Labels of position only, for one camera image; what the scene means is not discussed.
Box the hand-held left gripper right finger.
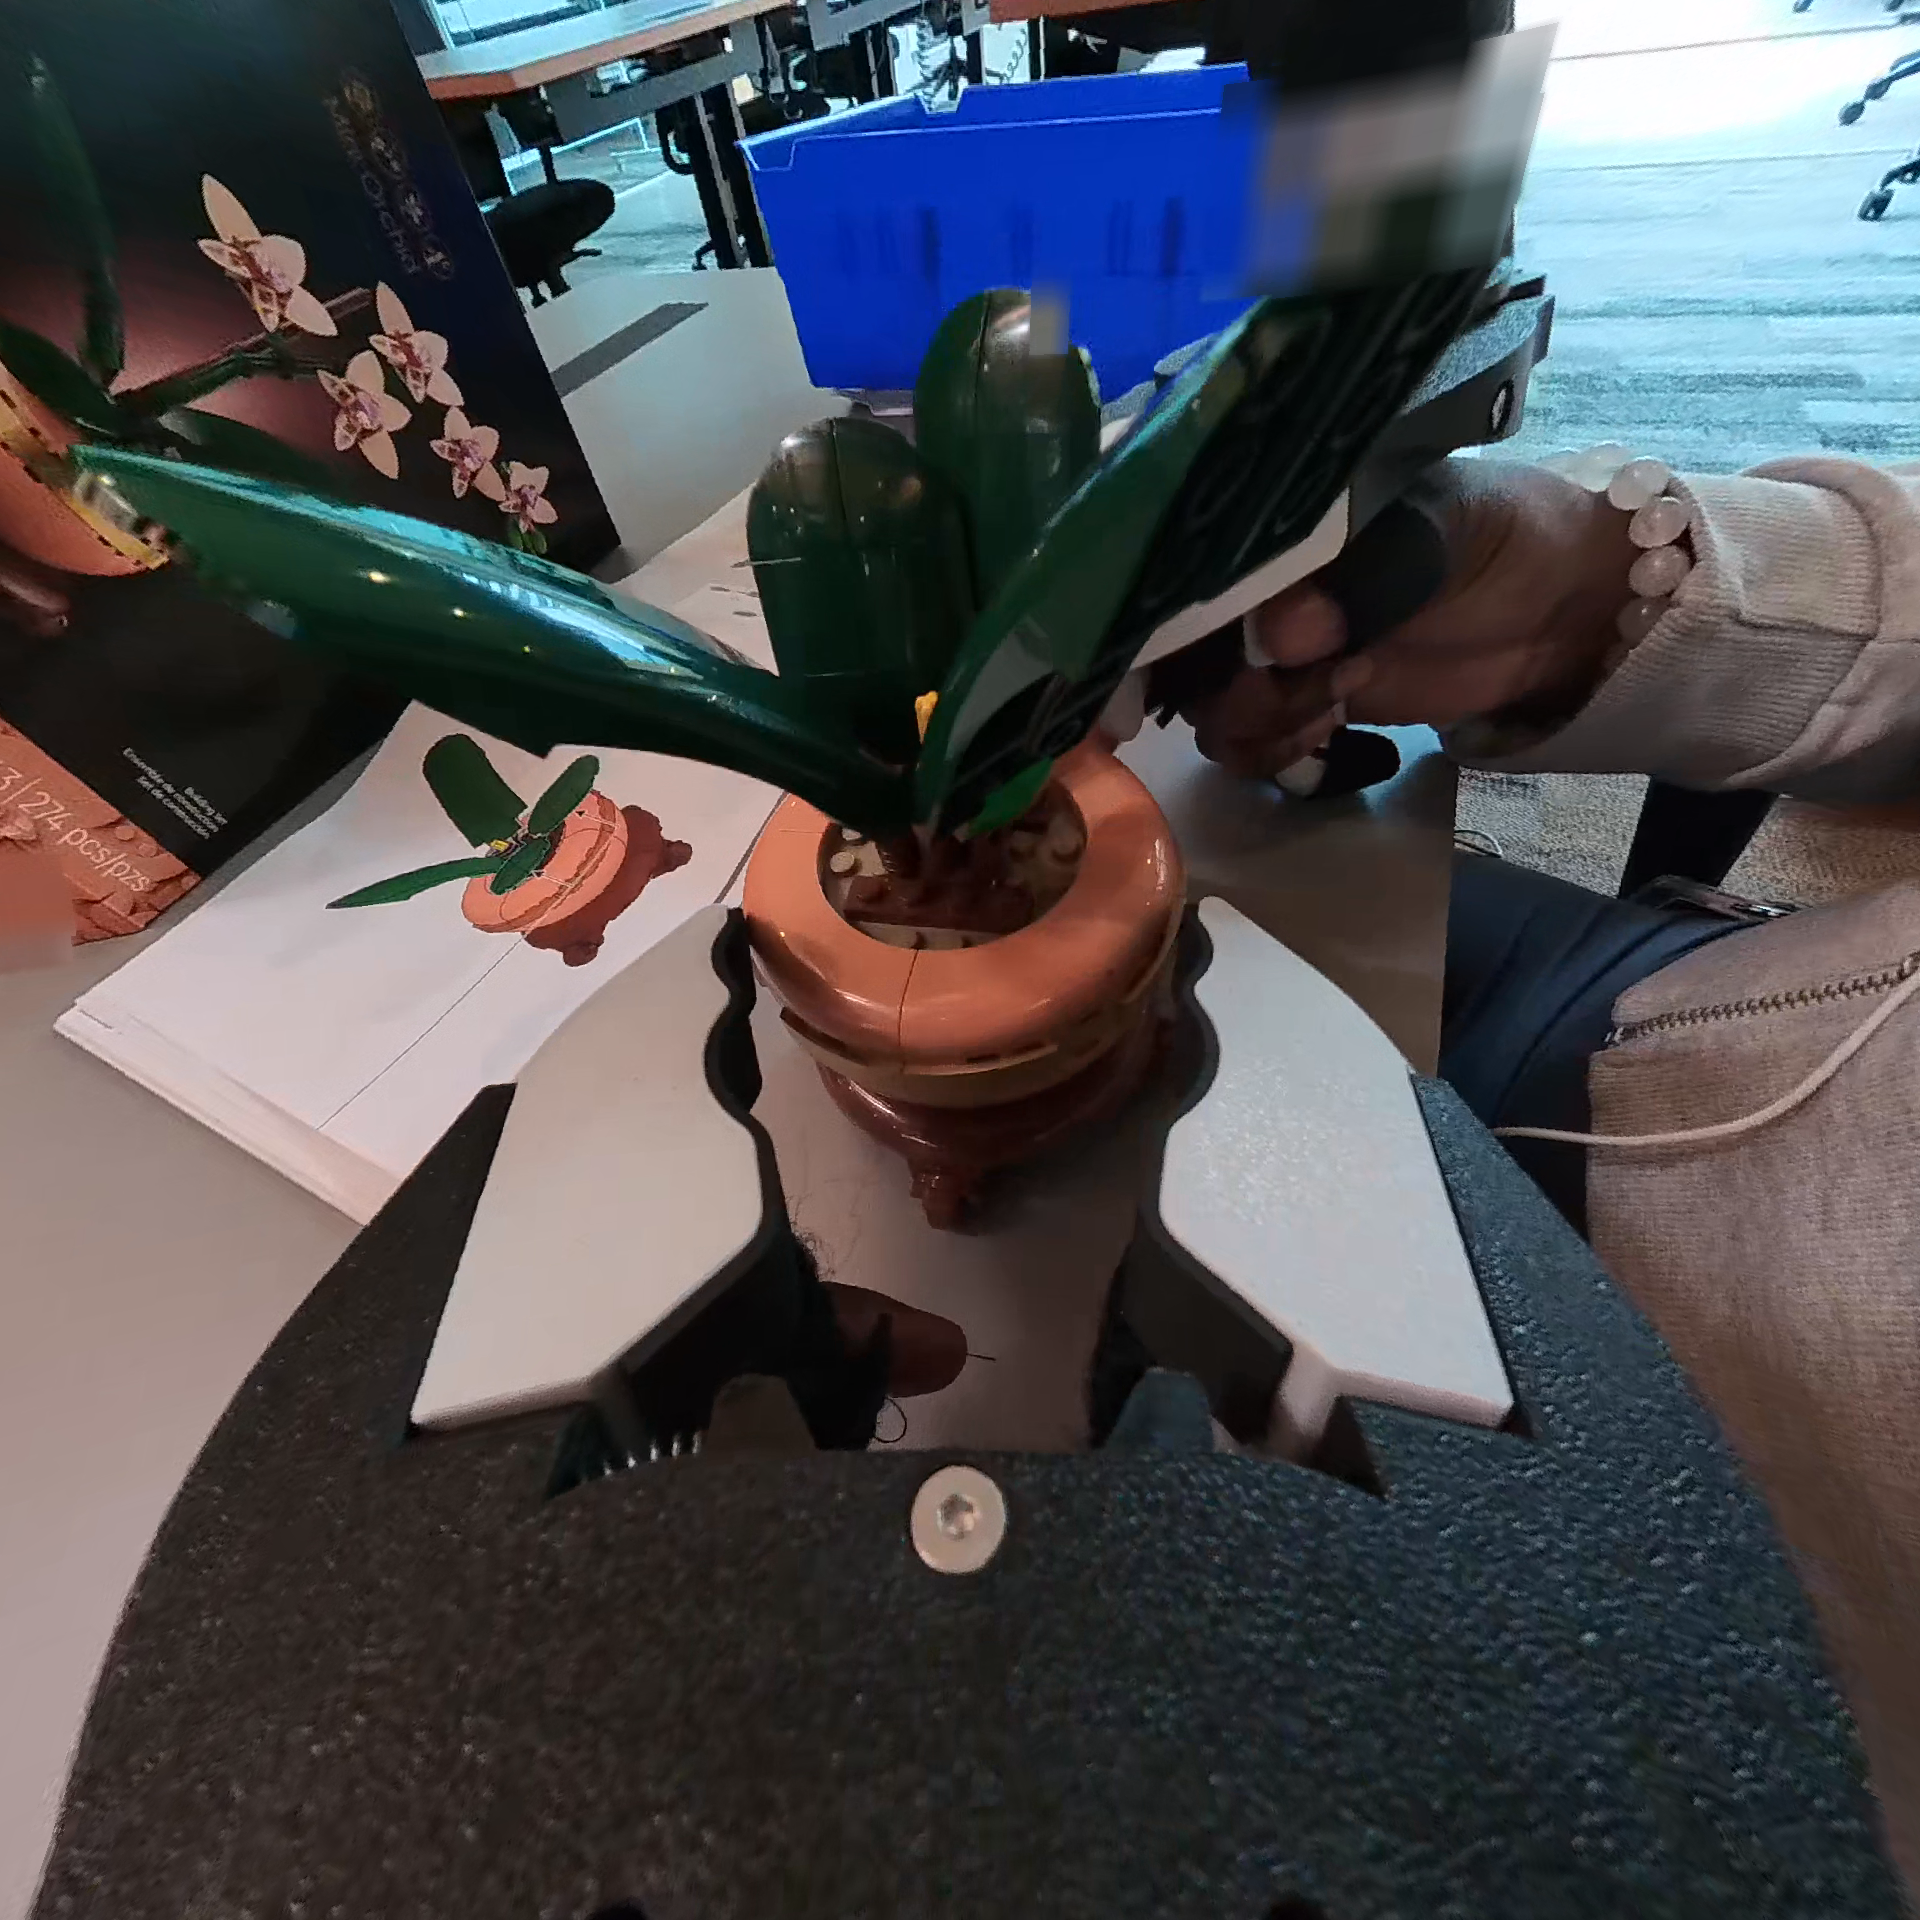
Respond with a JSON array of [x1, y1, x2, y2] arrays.
[[1110, 895, 1520, 1461]]

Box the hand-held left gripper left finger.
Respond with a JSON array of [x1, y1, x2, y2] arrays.
[[407, 906, 789, 1434]]

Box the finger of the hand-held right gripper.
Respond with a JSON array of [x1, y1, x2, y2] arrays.
[[1125, 491, 1355, 676]]

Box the long dark green toy leaf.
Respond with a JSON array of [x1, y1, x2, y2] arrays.
[[909, 268, 1505, 844], [72, 443, 920, 830]]

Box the building instruction booklet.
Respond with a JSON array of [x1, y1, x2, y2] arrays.
[[56, 495, 848, 1225]]

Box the person's right forearm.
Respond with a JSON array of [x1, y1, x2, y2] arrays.
[[1501, 455, 1920, 800]]

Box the grey desk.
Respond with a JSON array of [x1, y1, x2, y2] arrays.
[[0, 261, 1467, 1891]]

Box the brown-topped office desk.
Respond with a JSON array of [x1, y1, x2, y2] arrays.
[[417, 0, 800, 274]]

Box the person's right hand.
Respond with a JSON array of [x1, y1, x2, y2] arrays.
[[1183, 458, 1639, 798]]

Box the person's left hand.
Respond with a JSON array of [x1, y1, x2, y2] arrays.
[[824, 1284, 972, 1406]]

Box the blue plastic bin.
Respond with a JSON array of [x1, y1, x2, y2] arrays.
[[736, 63, 1293, 396]]

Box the black orchid toy set box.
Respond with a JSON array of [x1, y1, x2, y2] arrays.
[[0, 0, 625, 948]]

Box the white bead bracelet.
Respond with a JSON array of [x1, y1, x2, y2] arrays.
[[1543, 443, 1706, 650]]

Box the white cable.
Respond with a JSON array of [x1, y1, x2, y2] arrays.
[[1489, 957, 1920, 1151]]

